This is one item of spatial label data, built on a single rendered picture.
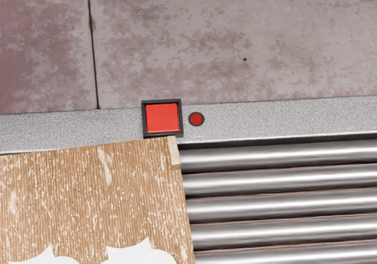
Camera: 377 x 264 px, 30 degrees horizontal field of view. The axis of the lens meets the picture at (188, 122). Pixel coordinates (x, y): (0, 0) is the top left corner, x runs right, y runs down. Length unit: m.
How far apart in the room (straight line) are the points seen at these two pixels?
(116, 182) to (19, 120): 0.23
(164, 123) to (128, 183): 0.14
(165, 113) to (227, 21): 1.31
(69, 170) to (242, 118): 0.34
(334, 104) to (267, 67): 1.13
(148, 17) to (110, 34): 0.15
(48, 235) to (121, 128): 0.25
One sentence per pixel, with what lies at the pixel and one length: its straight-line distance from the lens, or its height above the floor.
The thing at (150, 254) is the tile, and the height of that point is 0.94.
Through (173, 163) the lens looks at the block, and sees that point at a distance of 1.25.
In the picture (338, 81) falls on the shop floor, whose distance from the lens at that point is 2.53.
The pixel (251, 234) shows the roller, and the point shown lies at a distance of 1.26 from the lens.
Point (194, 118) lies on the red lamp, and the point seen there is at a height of 0.92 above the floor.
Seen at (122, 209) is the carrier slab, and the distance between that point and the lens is 1.24.
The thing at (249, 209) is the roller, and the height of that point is 0.92.
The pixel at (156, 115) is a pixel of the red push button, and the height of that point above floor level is 0.93.
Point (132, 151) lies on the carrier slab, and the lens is 1.29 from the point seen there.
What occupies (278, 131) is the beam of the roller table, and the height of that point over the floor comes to 0.91.
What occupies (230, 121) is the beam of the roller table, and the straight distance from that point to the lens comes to 1.35.
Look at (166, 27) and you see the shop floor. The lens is 2.58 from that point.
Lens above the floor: 2.10
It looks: 62 degrees down
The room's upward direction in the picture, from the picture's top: 5 degrees clockwise
